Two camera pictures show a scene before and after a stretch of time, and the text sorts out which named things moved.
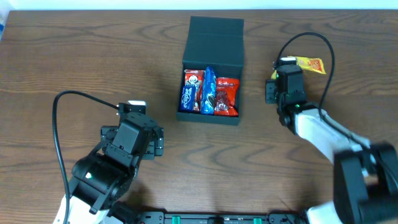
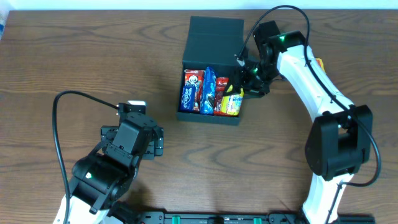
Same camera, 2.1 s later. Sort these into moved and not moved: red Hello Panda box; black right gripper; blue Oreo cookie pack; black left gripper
Moved: black right gripper
Not moved: black left gripper; blue Oreo cookie pack; red Hello Panda box
